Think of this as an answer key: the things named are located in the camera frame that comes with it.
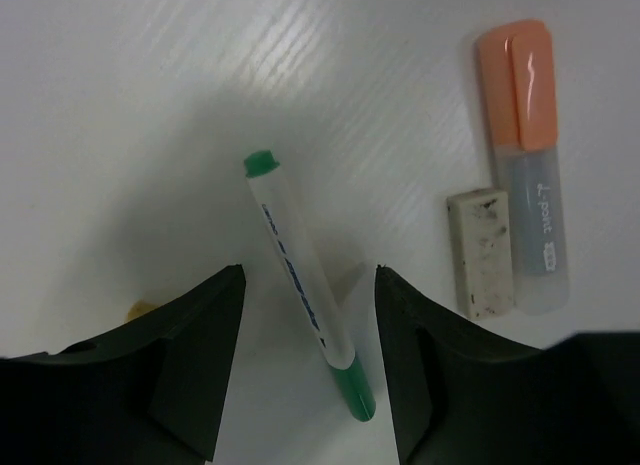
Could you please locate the orange capped clear tube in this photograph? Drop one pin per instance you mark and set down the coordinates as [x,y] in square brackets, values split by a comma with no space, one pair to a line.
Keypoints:
[518,83]

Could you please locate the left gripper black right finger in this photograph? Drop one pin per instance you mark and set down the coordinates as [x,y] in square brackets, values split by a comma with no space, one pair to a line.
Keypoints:
[460,394]

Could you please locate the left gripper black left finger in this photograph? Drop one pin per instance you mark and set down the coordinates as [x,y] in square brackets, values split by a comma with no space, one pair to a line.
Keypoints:
[151,391]

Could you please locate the green capped pen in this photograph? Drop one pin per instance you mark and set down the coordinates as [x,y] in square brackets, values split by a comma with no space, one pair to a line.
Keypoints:
[301,263]

